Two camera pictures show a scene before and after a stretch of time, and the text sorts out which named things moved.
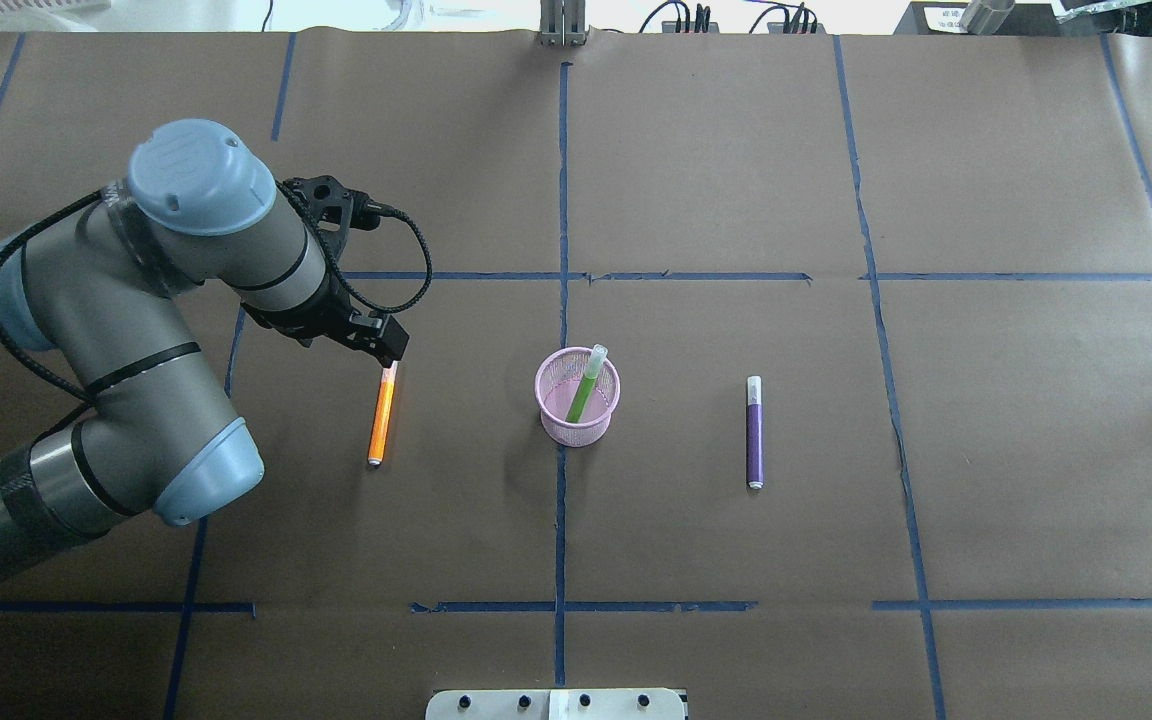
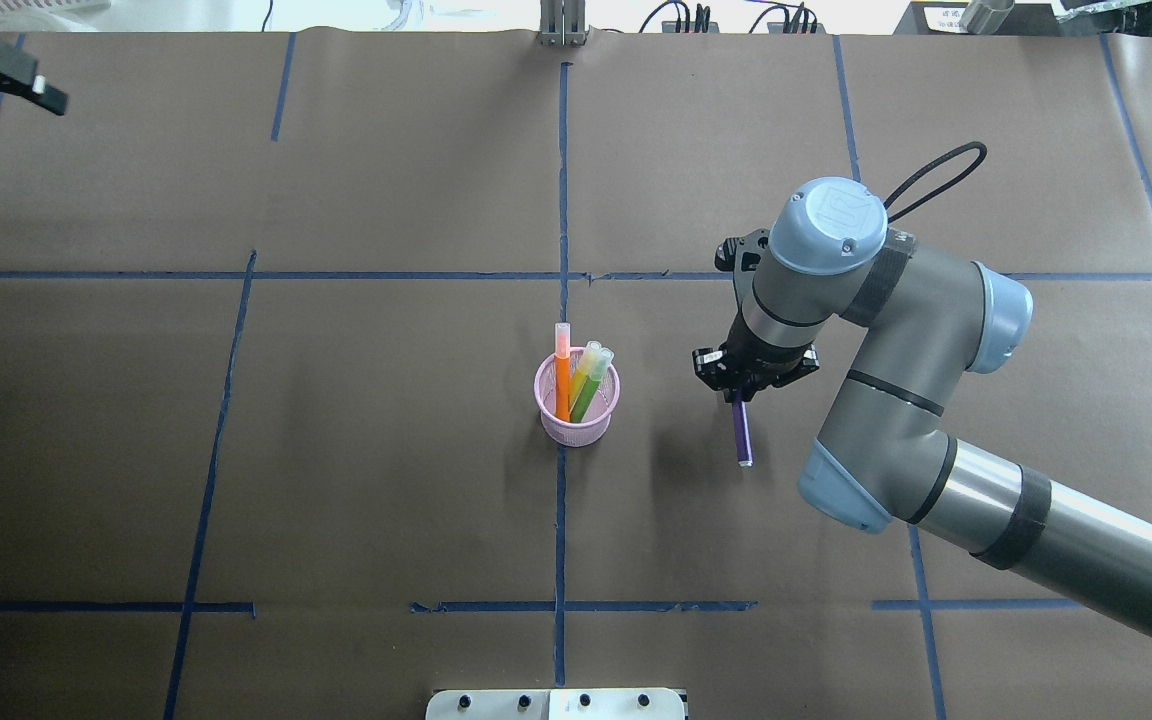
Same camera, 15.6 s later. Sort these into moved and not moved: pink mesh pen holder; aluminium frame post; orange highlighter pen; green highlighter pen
Moved: orange highlighter pen
Not moved: pink mesh pen holder; green highlighter pen; aluminium frame post
